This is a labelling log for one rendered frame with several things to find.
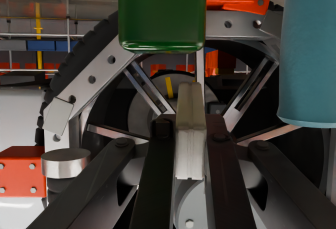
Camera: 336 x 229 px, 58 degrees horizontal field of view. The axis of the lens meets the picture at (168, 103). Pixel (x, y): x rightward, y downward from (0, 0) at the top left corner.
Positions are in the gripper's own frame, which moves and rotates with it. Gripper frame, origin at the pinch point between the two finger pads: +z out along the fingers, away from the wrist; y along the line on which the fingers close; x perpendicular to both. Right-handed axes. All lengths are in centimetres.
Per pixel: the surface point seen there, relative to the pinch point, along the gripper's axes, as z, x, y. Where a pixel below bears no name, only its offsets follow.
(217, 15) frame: 32.7, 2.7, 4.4
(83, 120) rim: 34.2, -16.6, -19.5
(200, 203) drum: 12.1, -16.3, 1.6
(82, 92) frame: 27.8, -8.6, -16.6
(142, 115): 75, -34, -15
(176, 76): 79, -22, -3
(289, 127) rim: 38.9, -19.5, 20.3
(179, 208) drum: 11.9, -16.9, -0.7
